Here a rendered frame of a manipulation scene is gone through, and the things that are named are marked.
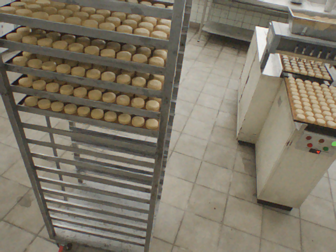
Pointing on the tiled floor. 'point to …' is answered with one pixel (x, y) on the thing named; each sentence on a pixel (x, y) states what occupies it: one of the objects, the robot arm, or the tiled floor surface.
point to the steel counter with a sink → (246, 34)
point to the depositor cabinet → (259, 90)
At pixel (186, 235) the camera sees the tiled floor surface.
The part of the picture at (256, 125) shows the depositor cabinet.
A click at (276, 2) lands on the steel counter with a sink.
